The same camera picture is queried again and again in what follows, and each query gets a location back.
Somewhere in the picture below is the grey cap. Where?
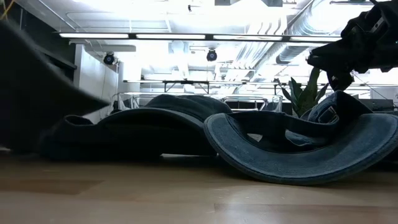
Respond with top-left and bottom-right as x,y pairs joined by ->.
0,20 -> 110,151

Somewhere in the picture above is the dark slate cap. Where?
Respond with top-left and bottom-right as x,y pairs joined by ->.
98,94 -> 233,157

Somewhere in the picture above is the clear plastic bin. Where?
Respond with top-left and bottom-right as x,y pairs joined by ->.
110,91 -> 218,113
219,94 -> 284,113

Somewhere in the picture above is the blue denim cap with buckle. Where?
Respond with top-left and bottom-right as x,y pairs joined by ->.
203,90 -> 398,187

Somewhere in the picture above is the yellow cable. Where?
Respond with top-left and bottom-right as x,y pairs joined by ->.
0,0 -> 16,20

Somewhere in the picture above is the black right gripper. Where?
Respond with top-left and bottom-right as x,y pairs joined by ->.
306,36 -> 398,91

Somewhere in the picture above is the long ceiling light bar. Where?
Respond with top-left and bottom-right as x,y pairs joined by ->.
58,32 -> 343,44

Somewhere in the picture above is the black shelf unit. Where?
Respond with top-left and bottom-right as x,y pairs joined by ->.
0,0 -> 78,91

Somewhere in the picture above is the black computer monitor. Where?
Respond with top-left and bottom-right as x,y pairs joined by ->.
357,98 -> 396,112

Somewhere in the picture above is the green leafy plant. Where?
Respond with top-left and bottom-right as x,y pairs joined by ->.
273,66 -> 330,118

